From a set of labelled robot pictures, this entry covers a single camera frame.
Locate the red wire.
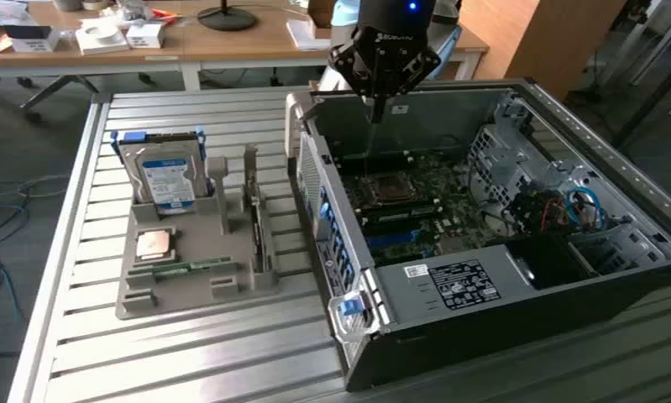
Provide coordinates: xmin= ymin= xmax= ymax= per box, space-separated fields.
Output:
xmin=540 ymin=196 xmax=566 ymax=232

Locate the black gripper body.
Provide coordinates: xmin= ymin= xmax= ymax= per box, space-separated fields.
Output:
xmin=353 ymin=0 xmax=435 ymax=96

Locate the grey parts rack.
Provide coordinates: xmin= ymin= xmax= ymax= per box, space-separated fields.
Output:
xmin=115 ymin=157 xmax=285 ymax=321

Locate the green RAM stick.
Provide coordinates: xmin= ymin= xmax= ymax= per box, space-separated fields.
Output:
xmin=129 ymin=256 xmax=239 ymax=278

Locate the white paper booklet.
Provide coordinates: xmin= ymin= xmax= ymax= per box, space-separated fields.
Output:
xmin=286 ymin=18 xmax=334 ymax=51

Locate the blue wire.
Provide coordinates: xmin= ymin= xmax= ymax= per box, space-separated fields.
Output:
xmin=564 ymin=186 xmax=609 ymax=230

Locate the black round lamp base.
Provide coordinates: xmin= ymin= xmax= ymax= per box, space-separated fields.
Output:
xmin=197 ymin=0 xmax=258 ymax=33

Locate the grey floor cable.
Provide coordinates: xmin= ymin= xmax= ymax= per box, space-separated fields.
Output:
xmin=0 ymin=174 xmax=71 ymax=201

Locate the black open PC case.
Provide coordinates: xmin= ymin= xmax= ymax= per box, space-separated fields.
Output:
xmin=283 ymin=77 xmax=671 ymax=394

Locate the blue floor cable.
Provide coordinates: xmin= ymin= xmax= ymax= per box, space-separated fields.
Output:
xmin=0 ymin=184 xmax=32 ymax=358

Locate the black RAM module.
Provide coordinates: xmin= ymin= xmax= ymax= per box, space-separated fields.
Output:
xmin=357 ymin=202 xmax=441 ymax=216
xmin=362 ymin=212 xmax=443 ymax=227

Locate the wooden cabinet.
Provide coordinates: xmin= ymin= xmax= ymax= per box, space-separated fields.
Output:
xmin=458 ymin=0 xmax=632 ymax=102

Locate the blue case latch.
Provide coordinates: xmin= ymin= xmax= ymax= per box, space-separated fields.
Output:
xmin=338 ymin=296 xmax=370 ymax=317

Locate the white box with tape roll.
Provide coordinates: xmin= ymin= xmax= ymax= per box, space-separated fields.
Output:
xmin=75 ymin=23 xmax=130 ymax=55

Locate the small white carton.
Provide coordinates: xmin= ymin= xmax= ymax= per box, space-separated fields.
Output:
xmin=126 ymin=23 xmax=166 ymax=50

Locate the hard disk in blue caddy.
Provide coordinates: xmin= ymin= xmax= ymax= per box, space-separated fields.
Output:
xmin=110 ymin=125 xmax=211 ymax=211

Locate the metal disk bay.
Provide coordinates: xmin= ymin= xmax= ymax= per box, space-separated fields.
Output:
xmin=568 ymin=222 xmax=668 ymax=274

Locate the graphics card with metal bracket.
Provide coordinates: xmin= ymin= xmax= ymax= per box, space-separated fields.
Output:
xmin=243 ymin=144 xmax=278 ymax=275

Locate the CPU socket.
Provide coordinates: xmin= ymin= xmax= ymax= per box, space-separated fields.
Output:
xmin=362 ymin=171 xmax=421 ymax=207

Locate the wooden desk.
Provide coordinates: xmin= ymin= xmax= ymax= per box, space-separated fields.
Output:
xmin=0 ymin=0 xmax=492 ymax=92

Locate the green motherboard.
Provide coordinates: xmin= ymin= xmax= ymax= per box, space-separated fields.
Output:
xmin=339 ymin=154 xmax=510 ymax=268

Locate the blue expansion slot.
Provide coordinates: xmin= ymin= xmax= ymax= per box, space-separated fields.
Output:
xmin=366 ymin=233 xmax=426 ymax=249

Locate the grey power supply unit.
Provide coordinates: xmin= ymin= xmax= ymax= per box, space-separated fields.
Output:
xmin=374 ymin=245 xmax=538 ymax=327

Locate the black and white box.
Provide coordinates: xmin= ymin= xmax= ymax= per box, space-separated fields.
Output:
xmin=4 ymin=24 xmax=62 ymax=54

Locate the copper-topped CPU chip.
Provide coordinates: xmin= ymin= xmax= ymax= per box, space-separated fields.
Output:
xmin=135 ymin=229 xmax=174 ymax=262

